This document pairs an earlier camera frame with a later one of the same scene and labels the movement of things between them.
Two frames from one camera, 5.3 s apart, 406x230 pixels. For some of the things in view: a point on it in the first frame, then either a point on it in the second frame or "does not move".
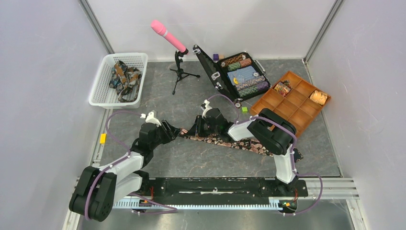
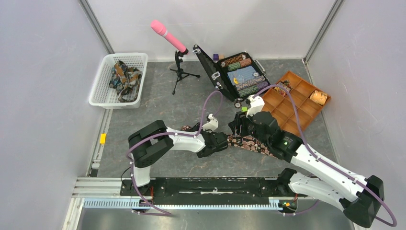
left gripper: (171, 133) -> (208, 132)
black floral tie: (247, 144) does not move
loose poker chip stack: (238, 104) does not move
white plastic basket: (101, 94) does not move
